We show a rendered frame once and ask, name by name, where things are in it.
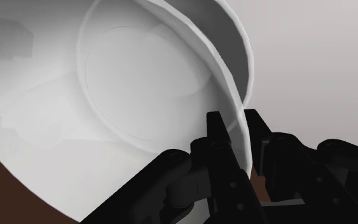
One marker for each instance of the white bowl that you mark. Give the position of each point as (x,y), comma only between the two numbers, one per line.
(119,93)

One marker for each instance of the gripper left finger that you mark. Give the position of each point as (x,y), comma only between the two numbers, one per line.
(219,173)

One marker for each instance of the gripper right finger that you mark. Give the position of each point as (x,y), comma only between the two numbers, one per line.
(302,180)

